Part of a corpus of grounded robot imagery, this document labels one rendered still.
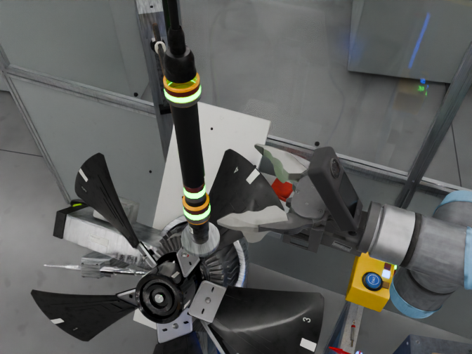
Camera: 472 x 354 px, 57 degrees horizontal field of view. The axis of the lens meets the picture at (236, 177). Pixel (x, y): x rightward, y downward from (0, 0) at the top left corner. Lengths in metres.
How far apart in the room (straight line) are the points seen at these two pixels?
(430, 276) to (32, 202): 2.55
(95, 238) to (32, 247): 1.48
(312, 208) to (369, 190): 1.07
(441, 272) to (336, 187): 0.17
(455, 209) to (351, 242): 0.21
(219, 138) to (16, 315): 1.68
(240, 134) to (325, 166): 0.65
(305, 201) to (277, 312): 0.48
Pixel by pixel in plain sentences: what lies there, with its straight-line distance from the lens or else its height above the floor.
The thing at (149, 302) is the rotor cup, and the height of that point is 1.21.
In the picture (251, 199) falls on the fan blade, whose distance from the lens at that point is 0.92.
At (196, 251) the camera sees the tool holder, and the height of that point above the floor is 1.46.
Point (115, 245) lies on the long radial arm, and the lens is 1.23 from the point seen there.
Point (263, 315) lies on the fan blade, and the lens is 1.03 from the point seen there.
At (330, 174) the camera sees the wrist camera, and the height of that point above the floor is 1.74.
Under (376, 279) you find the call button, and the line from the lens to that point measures 1.24.
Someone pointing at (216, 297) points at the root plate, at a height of 1.18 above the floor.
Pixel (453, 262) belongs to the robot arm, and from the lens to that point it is 0.61.
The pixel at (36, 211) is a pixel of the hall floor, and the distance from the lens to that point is 2.86.
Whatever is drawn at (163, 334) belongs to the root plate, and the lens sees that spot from 1.10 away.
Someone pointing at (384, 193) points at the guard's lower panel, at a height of 0.90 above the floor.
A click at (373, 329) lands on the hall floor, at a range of 2.38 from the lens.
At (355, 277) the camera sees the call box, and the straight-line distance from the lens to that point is 1.24.
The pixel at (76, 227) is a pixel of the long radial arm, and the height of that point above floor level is 1.12.
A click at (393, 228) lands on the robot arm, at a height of 1.68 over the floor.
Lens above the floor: 2.14
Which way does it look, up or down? 51 degrees down
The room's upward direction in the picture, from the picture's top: straight up
